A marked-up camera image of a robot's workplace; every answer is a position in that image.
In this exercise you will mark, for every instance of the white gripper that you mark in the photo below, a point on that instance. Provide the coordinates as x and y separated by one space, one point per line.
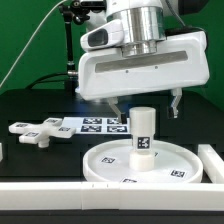
180 61

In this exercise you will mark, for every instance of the white round table top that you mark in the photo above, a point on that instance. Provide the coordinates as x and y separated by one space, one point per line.
119 161

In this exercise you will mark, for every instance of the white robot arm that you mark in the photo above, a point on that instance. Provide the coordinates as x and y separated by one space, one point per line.
132 54

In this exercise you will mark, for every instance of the white marker sheet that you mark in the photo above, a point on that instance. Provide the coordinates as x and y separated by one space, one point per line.
96 125

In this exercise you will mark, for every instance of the white right fence bar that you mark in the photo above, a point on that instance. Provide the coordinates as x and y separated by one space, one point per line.
212 162

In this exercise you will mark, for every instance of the white fence bar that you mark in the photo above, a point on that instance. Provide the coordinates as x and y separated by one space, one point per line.
1 152
119 196
212 162

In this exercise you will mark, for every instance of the white cross-shaped table base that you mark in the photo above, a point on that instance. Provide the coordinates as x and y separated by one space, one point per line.
40 133

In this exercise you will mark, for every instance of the white left fence bar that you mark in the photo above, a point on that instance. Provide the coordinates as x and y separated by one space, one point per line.
1 152

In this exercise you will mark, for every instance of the white front fence bar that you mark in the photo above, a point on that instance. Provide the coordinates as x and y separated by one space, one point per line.
119 196

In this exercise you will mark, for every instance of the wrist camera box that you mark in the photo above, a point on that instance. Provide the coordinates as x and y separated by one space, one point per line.
108 35

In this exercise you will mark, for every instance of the black camera on mount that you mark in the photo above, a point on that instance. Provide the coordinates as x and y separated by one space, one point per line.
90 4

